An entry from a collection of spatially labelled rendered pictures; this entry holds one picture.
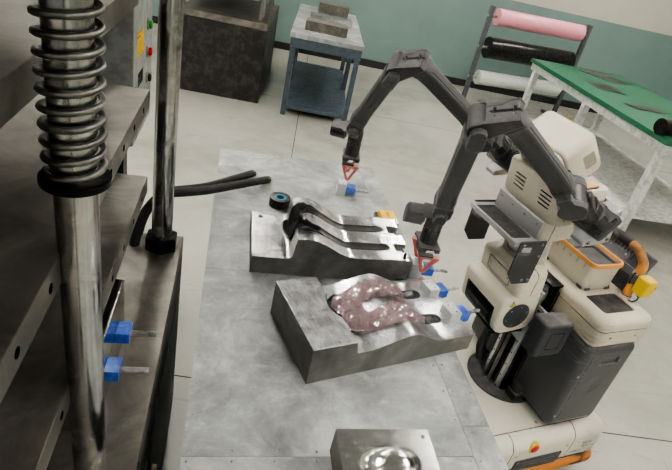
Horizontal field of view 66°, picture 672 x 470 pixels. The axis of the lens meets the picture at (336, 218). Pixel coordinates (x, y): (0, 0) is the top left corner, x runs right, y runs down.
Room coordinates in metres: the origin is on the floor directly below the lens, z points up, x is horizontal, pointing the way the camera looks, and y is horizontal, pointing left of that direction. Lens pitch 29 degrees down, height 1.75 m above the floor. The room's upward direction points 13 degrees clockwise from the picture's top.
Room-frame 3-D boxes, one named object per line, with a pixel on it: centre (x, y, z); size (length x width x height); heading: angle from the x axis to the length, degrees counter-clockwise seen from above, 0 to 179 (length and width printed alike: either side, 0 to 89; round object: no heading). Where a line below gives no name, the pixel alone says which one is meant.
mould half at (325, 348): (1.12, -0.16, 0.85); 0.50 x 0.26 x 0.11; 122
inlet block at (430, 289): (1.32, -0.36, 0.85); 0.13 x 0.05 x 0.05; 122
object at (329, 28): (5.94, 0.57, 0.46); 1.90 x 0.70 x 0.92; 7
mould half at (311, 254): (1.45, 0.01, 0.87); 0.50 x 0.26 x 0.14; 104
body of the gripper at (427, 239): (1.45, -0.30, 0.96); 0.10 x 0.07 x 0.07; 10
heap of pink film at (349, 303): (1.13, -0.16, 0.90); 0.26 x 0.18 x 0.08; 122
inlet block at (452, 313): (1.23, -0.42, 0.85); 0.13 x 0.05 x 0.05; 122
